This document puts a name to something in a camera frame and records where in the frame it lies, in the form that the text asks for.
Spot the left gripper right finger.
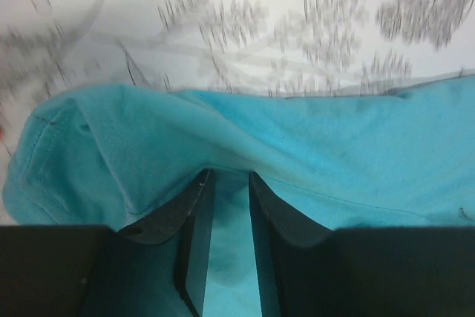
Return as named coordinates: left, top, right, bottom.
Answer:
left=249, top=173, right=474, bottom=316

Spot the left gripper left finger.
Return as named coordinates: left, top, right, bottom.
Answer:
left=1, top=169, right=216, bottom=316

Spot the teal t shirt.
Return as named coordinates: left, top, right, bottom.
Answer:
left=2, top=78, right=474, bottom=316

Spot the floral patterned table mat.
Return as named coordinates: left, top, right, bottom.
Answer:
left=0, top=0, right=475, bottom=221

